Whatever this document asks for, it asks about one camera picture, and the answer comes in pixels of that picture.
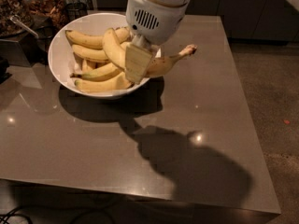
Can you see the middle left lower banana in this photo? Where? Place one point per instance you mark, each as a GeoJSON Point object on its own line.
{"type": "Point", "coordinates": [102, 73]}

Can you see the white bowl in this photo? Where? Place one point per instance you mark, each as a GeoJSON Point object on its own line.
{"type": "Point", "coordinates": [63, 61]}

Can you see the metal scoop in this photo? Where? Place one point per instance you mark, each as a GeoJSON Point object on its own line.
{"type": "Point", "coordinates": [15, 19]}

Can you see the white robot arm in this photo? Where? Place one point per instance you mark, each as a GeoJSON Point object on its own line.
{"type": "Point", "coordinates": [274, 20]}

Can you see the front bottom banana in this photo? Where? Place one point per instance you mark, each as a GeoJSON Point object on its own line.
{"type": "Point", "coordinates": [119, 82]}

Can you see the glass jar with snacks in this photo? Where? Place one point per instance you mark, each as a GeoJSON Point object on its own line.
{"type": "Point", "coordinates": [9, 8]}

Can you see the large curved top banana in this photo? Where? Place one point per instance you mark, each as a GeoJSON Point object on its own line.
{"type": "Point", "coordinates": [162, 65]}

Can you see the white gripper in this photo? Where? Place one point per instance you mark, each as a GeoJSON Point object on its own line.
{"type": "Point", "coordinates": [154, 22]}

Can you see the dark mesh cup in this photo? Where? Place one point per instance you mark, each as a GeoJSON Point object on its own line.
{"type": "Point", "coordinates": [76, 10]}

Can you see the banana at bowl back left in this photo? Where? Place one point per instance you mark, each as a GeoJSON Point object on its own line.
{"type": "Point", "coordinates": [94, 41]}

